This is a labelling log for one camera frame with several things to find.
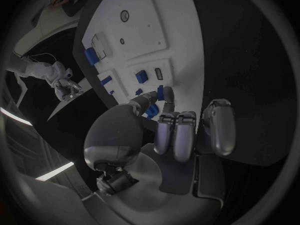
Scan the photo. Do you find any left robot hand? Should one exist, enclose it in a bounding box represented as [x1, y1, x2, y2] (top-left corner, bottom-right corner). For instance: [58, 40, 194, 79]
[81, 86, 238, 225]

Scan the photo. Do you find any thick blue cylinder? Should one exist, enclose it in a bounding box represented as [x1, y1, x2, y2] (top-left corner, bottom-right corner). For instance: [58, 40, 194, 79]
[83, 47, 101, 67]

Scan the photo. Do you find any white cable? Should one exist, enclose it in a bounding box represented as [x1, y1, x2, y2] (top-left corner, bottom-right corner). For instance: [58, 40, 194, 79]
[20, 52, 59, 63]

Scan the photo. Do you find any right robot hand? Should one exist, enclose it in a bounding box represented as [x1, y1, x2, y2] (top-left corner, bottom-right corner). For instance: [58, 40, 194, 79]
[53, 78, 85, 102]

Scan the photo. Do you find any white task board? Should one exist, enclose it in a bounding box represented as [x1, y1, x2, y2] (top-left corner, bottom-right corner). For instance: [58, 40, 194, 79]
[81, 0, 206, 130]

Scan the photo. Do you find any large blue peg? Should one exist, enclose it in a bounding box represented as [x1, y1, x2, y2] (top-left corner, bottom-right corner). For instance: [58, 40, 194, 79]
[100, 75, 114, 86]

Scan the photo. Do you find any blue block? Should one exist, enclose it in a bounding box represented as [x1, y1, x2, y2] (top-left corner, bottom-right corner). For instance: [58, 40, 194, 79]
[135, 69, 150, 85]

